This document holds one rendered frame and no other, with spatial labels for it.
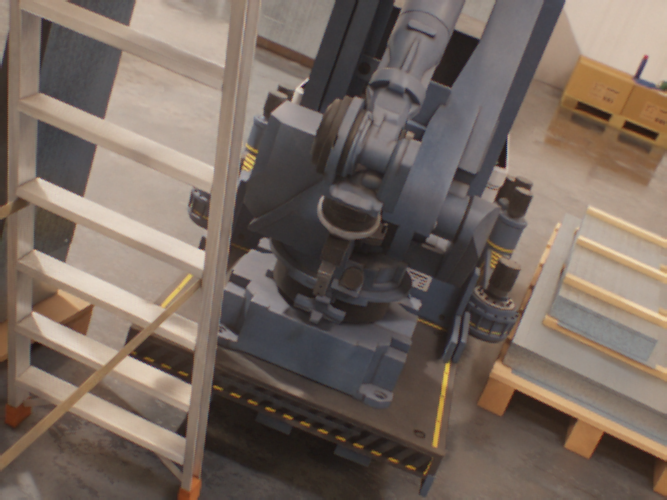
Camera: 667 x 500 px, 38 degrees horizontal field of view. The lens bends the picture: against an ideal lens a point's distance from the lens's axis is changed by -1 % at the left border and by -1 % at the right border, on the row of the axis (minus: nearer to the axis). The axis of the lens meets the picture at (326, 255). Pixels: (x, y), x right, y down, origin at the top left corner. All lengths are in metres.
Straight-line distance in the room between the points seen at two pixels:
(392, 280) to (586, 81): 8.10
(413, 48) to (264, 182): 0.62
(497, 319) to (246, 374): 1.29
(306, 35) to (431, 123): 5.45
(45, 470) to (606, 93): 8.77
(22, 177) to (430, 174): 0.96
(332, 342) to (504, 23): 0.94
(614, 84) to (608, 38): 1.23
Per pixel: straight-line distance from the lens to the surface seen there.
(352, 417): 2.59
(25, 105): 1.91
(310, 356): 2.66
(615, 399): 3.76
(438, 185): 2.39
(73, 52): 2.61
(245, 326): 2.67
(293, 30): 7.90
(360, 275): 2.53
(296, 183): 2.47
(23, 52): 1.86
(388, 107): 2.04
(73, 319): 3.07
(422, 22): 2.15
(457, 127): 2.46
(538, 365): 3.73
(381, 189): 2.01
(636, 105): 10.75
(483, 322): 3.63
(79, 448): 2.77
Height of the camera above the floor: 1.66
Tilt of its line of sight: 22 degrees down
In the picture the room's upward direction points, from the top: 21 degrees clockwise
